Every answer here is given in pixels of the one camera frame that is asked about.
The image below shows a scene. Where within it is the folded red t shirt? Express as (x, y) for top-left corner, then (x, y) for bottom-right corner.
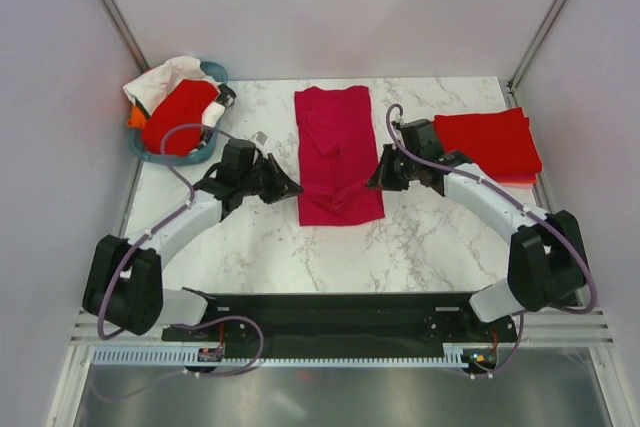
(434, 107), (542, 178)

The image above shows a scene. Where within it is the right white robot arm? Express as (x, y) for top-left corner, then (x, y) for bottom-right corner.
(367, 119), (596, 341)

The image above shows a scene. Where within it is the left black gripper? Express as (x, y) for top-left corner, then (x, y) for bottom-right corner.
(239, 154), (303, 205)

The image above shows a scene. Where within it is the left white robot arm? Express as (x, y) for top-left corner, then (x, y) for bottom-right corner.
(82, 139), (303, 340)

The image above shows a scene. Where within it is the white t shirt in basket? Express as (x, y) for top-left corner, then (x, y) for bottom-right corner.
(123, 56), (206, 115)

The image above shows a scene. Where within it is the magenta t shirt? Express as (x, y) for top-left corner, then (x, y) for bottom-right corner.
(294, 85), (385, 227)

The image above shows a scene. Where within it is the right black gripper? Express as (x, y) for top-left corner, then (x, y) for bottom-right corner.
(367, 143), (421, 192)

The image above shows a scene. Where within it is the folded orange t shirt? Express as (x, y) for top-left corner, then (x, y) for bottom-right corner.
(491, 172), (537, 185)

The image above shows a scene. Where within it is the teal laundry basket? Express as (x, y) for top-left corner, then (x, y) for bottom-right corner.
(128, 60), (228, 166)

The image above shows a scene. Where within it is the purple cable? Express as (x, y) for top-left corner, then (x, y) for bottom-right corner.
(97, 122), (266, 381)
(386, 104), (599, 381)

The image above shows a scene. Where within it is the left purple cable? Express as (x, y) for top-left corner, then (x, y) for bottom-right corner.
(97, 122), (266, 381)

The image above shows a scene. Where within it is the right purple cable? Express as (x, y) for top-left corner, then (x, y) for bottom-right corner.
(386, 104), (599, 381)

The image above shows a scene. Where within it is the right aluminium frame post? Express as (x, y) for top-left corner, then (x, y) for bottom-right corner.
(506, 0), (570, 92)

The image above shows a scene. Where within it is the orange garment in basket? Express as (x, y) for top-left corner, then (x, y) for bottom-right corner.
(126, 104), (148, 130)

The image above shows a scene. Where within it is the white slotted cable duct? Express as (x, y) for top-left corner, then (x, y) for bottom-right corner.
(92, 345), (496, 368)

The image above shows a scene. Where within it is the black white garment in basket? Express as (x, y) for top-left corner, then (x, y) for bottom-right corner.
(200, 83), (237, 145)

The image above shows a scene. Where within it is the red t shirt in basket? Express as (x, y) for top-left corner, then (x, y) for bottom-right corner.
(141, 80), (218, 157)

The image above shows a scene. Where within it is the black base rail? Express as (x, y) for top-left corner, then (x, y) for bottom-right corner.
(162, 292), (516, 360)

